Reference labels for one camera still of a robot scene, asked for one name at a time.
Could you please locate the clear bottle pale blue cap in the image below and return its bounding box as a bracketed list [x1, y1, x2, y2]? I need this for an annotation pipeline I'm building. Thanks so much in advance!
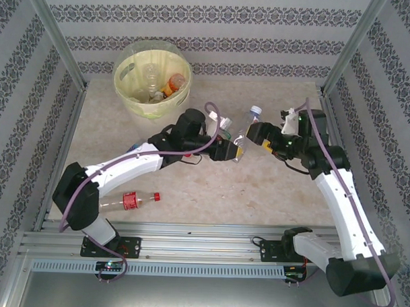
[232, 105, 263, 166]

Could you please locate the orange juice bottle yellow label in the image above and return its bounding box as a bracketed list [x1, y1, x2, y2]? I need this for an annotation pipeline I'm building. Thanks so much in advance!
[160, 73, 188, 100]

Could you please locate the cream plastic waste bin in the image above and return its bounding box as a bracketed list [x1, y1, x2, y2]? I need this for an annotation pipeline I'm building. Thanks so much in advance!
[110, 44, 195, 142]

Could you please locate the cola bottle red label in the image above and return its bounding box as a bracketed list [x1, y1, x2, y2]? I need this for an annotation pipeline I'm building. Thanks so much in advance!
[99, 189, 162, 214]

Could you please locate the pale yellow plastic basket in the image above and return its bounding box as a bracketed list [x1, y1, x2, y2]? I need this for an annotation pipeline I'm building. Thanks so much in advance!
[110, 38, 195, 122]

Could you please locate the small green circuit board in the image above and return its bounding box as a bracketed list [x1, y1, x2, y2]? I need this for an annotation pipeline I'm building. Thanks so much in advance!
[283, 271, 308, 283]
[95, 260, 127, 273]

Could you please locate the grey metal base panel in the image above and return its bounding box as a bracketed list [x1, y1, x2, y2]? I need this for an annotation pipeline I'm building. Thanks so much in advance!
[17, 271, 390, 307]

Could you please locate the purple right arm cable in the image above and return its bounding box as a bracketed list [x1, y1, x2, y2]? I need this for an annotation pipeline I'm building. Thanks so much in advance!
[287, 98, 403, 307]

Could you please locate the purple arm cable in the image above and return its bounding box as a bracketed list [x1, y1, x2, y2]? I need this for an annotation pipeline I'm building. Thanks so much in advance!
[57, 97, 224, 287]
[287, 98, 403, 307]

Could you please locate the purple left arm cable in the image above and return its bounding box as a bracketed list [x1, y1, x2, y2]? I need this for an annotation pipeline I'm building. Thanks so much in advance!
[57, 97, 224, 287]

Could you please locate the aluminium side rail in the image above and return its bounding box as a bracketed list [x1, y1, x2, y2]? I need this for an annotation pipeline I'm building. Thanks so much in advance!
[313, 92, 376, 241]
[32, 85, 90, 234]

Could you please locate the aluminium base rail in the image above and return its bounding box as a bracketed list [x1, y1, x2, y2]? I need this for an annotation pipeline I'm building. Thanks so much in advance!
[18, 215, 384, 270]

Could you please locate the aluminium corner post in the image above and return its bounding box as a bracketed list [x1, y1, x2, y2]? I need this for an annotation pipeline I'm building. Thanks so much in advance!
[320, 0, 389, 100]
[18, 0, 93, 92]

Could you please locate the grey slotted cable duct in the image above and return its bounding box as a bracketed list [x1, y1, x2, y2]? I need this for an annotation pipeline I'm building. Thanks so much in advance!
[30, 257, 287, 281]

